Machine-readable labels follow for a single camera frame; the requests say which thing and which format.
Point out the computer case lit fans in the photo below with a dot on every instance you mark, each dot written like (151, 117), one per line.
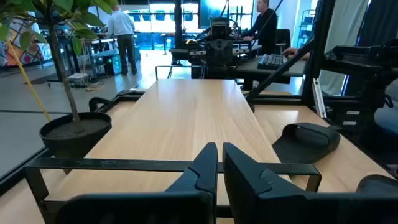
(113, 63)

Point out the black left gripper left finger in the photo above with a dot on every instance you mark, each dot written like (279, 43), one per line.
(199, 186)

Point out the black keyboard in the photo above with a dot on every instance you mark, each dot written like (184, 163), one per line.
(272, 61)

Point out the colourful patterned cloth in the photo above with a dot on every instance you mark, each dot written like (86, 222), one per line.
(21, 49)

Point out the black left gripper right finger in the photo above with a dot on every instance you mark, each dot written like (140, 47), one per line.
(248, 193)

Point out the grey desk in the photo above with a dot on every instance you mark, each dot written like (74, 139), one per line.
(248, 67)
(178, 52)

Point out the black mounted device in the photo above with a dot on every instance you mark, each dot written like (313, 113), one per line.
(357, 59)

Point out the black control box white labels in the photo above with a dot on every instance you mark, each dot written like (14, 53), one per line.
(348, 118)

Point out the metal rack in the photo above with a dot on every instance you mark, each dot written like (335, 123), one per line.
(306, 28)

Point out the black office chair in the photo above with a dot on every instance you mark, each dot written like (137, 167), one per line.
(282, 39)

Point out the green potted plant black pot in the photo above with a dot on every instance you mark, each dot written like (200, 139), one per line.
(74, 137)

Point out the silver aluminium bracket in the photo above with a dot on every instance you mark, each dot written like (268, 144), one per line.
(319, 99)

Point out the pale curtain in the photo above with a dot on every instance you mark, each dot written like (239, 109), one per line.
(345, 46)

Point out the black slide sandal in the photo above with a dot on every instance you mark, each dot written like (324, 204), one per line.
(377, 183)
(308, 140)

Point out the dark curtain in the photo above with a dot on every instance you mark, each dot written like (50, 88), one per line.
(382, 21)

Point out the person's hand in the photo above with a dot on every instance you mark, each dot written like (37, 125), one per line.
(293, 51)

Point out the cluttered workbench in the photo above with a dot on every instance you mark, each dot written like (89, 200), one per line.
(93, 42)

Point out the person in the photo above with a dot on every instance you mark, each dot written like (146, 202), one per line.
(122, 28)
(264, 28)

